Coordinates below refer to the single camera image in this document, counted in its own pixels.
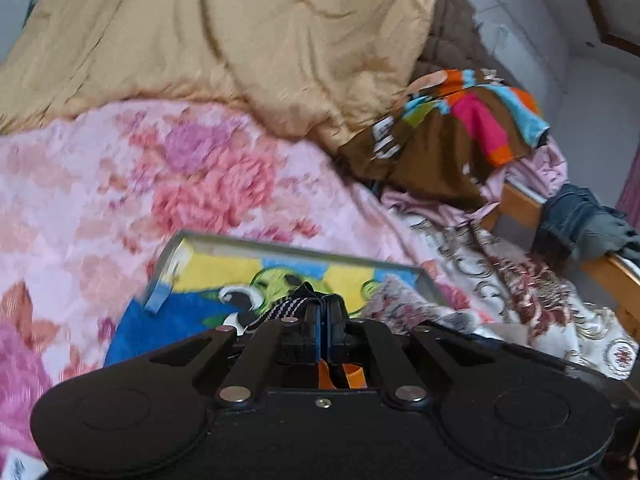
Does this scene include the wooden bed frame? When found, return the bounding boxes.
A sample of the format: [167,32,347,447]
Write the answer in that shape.
[481,181,640,344]

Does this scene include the black patterned cloth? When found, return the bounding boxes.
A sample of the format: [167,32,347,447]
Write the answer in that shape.
[239,282,347,335]

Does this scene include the yellow quilt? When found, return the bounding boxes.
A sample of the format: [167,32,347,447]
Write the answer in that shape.
[0,0,445,150]

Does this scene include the grey shallow box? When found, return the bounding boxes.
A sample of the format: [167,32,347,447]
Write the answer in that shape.
[144,229,447,322]

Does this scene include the brown multicoloured garment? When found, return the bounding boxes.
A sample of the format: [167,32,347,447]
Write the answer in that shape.
[339,68,552,212]

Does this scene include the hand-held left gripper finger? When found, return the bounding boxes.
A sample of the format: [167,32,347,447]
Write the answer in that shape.
[322,296,497,407]
[147,300,324,407]

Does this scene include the floral patterned cloth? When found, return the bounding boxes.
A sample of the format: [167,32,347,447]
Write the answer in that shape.
[366,276,502,337]

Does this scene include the blue jeans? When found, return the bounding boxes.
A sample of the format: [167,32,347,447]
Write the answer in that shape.
[530,183,640,264]

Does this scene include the pink floral blanket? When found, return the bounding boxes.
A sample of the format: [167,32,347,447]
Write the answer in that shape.
[0,99,502,467]

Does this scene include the orange plastic container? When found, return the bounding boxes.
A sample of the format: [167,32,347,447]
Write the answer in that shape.
[317,359,369,392]

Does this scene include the cartoon print towel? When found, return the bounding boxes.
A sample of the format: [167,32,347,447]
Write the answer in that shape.
[104,251,432,367]

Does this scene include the brown padded jacket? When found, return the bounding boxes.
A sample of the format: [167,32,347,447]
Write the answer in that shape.
[414,0,507,82]

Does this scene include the wooden window frame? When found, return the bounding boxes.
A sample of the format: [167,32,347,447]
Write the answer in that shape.
[566,0,640,59]

